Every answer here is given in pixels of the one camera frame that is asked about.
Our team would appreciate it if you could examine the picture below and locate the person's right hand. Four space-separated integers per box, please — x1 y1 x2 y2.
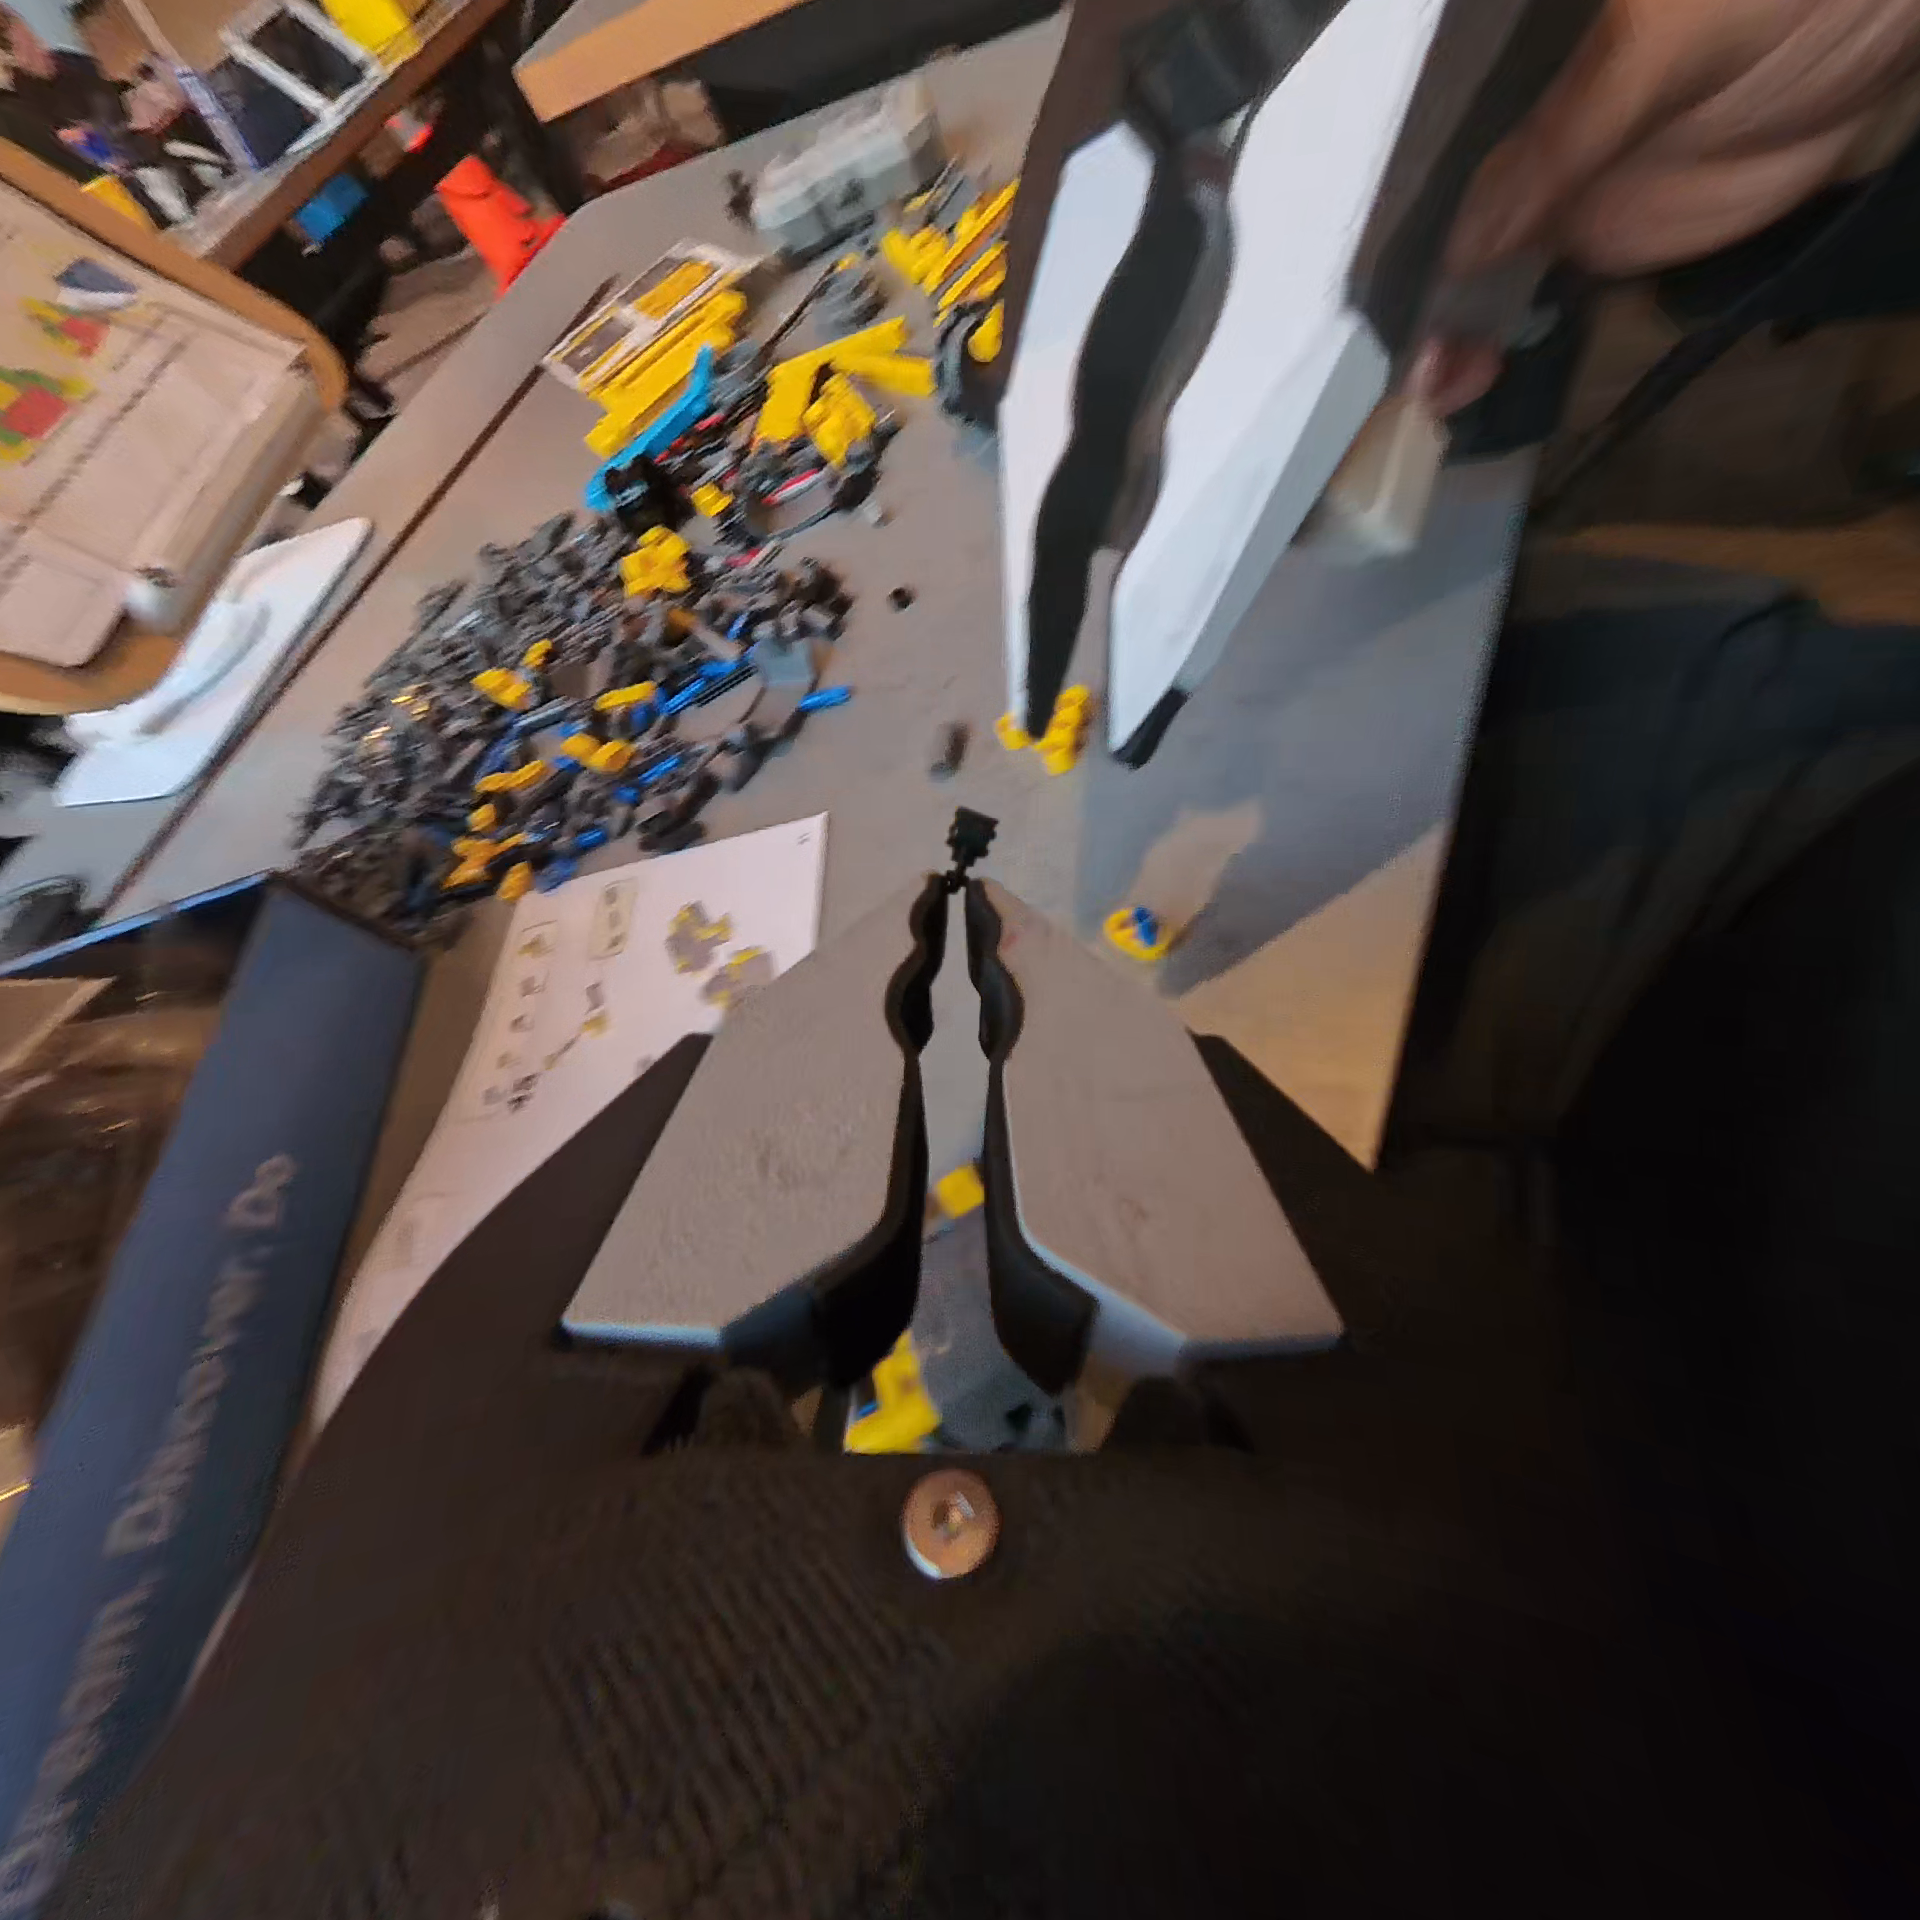
1417 0 1920 413

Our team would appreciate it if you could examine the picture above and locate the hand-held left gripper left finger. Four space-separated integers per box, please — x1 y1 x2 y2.
563 877 951 1389

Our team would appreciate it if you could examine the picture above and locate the dark blue cardboard box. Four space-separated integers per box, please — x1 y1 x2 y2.
0 877 430 1876

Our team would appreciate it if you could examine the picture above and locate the pile of toy parts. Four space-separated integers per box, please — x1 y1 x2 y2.
293 180 1021 940

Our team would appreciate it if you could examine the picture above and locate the long wooden work table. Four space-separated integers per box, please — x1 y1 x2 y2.
194 0 518 271

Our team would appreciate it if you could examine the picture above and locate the yellow sticker sheet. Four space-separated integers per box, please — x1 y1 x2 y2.
543 243 769 394

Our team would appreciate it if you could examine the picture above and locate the light blue toy tool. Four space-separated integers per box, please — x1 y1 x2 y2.
586 344 722 512

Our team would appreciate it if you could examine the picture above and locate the orange object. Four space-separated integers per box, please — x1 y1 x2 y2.
434 152 570 294

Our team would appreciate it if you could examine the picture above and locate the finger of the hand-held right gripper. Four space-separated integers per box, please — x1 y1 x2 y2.
997 119 1247 735
1106 0 1450 771

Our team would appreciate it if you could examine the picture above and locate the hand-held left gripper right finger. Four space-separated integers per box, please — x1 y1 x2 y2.
965 877 1343 1397

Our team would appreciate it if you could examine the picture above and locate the yellow angled toy liftarm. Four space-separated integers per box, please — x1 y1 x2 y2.
997 686 1095 775

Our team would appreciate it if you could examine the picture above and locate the white flat stand base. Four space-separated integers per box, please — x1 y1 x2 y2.
53 517 374 808

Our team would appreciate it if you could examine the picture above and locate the open instruction booklet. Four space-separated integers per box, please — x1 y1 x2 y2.
307 813 833 1443

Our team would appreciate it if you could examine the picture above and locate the grey toy battery box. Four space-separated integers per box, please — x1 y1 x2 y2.
749 82 940 256

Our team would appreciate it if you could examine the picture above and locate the yellow grey toy brick assembly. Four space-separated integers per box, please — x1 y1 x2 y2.
843 1160 993 1454

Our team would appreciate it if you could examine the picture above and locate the yellow black toy vehicle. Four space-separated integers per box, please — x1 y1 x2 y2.
930 292 1011 429

